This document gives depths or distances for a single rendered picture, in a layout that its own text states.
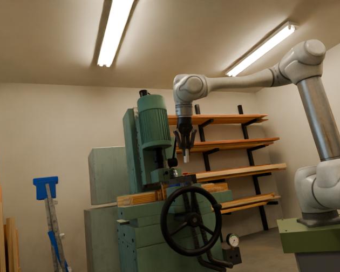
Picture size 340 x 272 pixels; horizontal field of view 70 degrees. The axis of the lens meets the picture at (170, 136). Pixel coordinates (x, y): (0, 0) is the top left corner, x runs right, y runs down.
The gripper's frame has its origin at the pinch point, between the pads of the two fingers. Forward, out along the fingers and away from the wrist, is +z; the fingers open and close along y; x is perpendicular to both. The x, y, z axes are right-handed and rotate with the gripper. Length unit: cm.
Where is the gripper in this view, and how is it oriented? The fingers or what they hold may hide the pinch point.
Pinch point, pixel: (186, 156)
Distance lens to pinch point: 125.9
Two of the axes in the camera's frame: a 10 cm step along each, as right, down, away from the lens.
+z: 0.5, 10.0, 0.2
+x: 3.7, 0.0, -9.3
